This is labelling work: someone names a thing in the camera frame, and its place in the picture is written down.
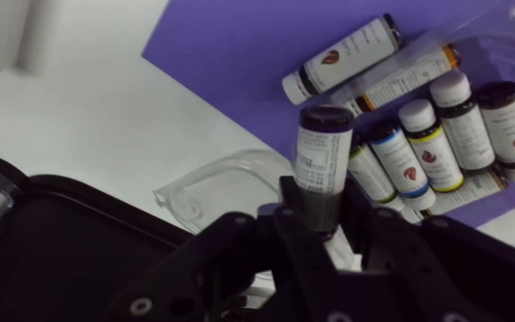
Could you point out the white bottle blue band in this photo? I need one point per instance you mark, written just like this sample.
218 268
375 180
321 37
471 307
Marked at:
402 163

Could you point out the white bottle dark purple cap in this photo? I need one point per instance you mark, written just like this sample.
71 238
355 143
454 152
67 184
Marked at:
323 157

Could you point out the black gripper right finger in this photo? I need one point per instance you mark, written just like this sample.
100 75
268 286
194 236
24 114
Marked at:
389 250

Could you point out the white bottle orange band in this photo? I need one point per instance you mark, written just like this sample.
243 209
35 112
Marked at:
403 78

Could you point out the dark-cap bottle red logo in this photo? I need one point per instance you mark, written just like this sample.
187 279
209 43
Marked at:
509 127

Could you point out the white bottle green band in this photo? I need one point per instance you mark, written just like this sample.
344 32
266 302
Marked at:
370 173

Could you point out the white-cap bottle yellow band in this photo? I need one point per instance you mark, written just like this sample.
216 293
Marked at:
432 148

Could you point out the clear plastic clamshell container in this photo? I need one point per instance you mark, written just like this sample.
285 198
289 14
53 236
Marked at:
223 189

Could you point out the white-cap bottle with dark base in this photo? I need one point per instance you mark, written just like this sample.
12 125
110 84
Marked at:
344 59

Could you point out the white-cap bottle black band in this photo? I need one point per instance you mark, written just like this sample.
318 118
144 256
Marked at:
466 121

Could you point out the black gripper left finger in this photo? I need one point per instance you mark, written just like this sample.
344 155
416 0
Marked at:
294 238

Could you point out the purple mat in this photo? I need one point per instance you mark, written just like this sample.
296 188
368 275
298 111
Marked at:
241 46

